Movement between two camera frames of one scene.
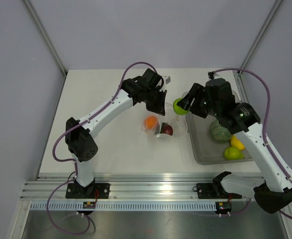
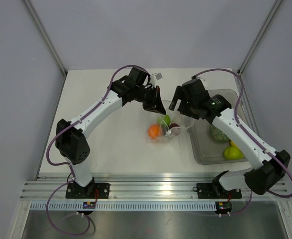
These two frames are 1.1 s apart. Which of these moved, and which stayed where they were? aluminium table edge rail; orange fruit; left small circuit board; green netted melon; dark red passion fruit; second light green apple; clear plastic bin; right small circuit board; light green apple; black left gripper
Moved: black left gripper; light green apple; orange fruit; dark red passion fruit
Stayed: aluminium table edge rail; left small circuit board; green netted melon; right small circuit board; clear plastic bin; second light green apple
